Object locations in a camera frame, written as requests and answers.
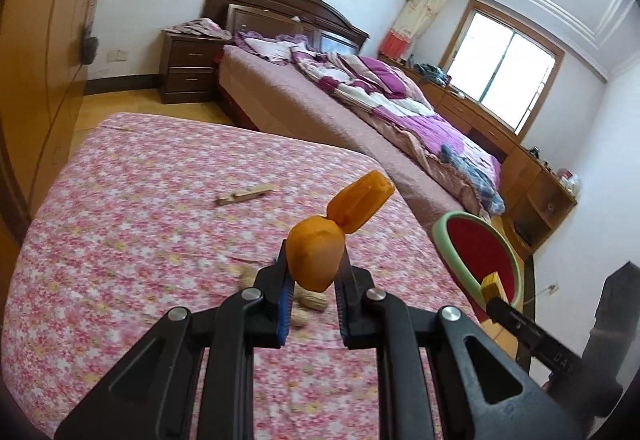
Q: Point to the dark clothes heap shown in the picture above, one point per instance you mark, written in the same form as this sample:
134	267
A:
430	72

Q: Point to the wooden wardrobe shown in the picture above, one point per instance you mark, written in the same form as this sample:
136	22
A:
45	45

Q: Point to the dark wooden bed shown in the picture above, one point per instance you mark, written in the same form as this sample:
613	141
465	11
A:
300	90

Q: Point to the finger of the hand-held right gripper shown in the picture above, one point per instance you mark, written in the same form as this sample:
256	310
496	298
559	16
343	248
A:
540	335

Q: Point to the long wooden desk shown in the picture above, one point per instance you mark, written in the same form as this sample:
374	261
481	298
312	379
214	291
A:
525	180

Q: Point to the purple white quilt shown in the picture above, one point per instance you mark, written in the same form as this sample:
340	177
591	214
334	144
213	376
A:
425	125

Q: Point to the small red container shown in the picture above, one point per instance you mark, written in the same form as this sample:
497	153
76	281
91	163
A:
567	180

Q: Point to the orange candy wrapper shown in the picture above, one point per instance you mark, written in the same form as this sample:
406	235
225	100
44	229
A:
315	250

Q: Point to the pink floral bed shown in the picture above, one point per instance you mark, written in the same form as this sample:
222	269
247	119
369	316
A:
150	220

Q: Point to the wooden clothespin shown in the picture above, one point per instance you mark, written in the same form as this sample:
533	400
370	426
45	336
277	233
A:
245	195

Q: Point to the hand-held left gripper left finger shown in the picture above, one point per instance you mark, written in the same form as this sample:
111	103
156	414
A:
285	315

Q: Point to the pink clothes pile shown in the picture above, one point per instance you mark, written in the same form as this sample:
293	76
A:
200	27

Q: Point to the black hanging bag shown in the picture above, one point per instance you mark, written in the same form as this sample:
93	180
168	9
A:
89	49

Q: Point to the blue clothes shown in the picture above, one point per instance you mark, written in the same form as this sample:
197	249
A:
480	185

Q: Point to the wooden framed window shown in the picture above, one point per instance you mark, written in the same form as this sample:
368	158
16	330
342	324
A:
500	65

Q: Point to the purple ruffled pillow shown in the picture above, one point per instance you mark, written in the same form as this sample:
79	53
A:
265	47

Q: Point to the wall socket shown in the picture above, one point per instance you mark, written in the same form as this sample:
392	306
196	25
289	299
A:
121	54

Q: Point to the cream and red curtain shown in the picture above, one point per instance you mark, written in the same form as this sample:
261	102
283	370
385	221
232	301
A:
420	15

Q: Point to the peanut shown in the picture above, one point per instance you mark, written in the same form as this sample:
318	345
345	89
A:
299	318
247	276
312	301

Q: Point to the dark wooden nightstand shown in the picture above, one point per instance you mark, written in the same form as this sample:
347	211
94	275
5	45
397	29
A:
190	70

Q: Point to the yellow wooden block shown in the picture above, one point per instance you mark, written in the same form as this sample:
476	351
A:
491	287

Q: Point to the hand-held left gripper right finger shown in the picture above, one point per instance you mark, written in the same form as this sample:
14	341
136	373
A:
342	315

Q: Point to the watermelon pattern bin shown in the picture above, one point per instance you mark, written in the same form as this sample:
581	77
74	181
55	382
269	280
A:
475	245

